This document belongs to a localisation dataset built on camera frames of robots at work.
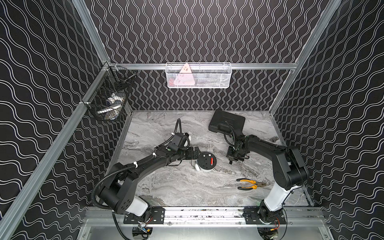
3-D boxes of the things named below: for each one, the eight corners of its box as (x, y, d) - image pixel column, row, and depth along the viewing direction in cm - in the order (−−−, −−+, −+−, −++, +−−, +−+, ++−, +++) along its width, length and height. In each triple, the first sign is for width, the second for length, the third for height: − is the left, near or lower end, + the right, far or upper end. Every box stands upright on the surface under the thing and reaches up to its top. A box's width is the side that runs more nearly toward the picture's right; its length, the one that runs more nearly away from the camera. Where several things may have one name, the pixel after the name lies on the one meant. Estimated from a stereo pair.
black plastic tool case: (209, 134, 109) (210, 128, 104) (208, 115, 121) (208, 109, 115) (244, 134, 109) (247, 128, 104) (240, 116, 121) (242, 109, 116)
